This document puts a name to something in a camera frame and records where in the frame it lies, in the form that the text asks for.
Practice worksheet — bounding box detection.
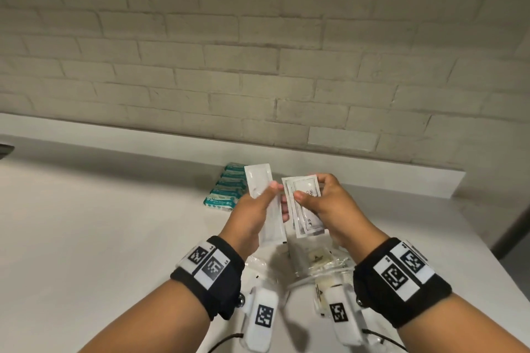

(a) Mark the person's right hand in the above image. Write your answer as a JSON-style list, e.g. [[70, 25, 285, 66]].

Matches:
[[293, 173, 390, 265]]

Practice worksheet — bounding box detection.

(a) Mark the person's left hand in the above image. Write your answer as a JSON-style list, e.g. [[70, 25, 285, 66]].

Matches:
[[218, 181, 290, 263]]

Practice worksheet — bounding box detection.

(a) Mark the pile of mixed clear packets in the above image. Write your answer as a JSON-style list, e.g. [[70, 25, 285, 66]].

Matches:
[[244, 240, 394, 324]]

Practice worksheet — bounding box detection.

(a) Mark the person's left forearm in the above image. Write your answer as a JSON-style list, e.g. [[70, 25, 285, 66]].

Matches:
[[78, 278, 210, 353]]

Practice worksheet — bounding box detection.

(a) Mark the black left wristband with markers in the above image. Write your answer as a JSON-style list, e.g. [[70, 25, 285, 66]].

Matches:
[[170, 236, 246, 322]]

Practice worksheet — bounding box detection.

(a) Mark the black wristband with markers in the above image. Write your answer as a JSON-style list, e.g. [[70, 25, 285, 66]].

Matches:
[[352, 237, 453, 329], [170, 236, 246, 322]]

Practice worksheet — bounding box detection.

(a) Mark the black right wristband with markers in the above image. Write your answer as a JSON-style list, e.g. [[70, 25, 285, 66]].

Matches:
[[352, 237, 453, 329]]

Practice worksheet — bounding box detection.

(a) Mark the white table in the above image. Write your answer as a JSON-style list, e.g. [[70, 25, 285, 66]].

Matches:
[[0, 113, 530, 353]]

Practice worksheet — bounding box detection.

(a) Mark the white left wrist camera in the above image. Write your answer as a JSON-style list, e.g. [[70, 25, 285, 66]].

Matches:
[[240, 285, 279, 352]]

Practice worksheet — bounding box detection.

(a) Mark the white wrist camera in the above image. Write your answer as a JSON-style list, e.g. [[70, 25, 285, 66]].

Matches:
[[322, 284, 369, 346], [240, 285, 279, 352]]

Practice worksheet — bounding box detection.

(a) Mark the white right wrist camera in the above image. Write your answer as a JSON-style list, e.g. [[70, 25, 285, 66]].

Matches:
[[322, 284, 369, 346]]

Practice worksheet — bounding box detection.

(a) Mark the black left camera cable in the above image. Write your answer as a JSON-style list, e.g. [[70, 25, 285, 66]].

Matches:
[[206, 333, 245, 353]]

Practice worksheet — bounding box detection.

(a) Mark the black camera cable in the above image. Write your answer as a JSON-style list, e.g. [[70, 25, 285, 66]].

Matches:
[[361, 328, 410, 352], [206, 333, 245, 353]]

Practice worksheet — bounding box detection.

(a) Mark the black right camera cable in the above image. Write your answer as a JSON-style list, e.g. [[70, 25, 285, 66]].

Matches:
[[361, 328, 410, 352]]

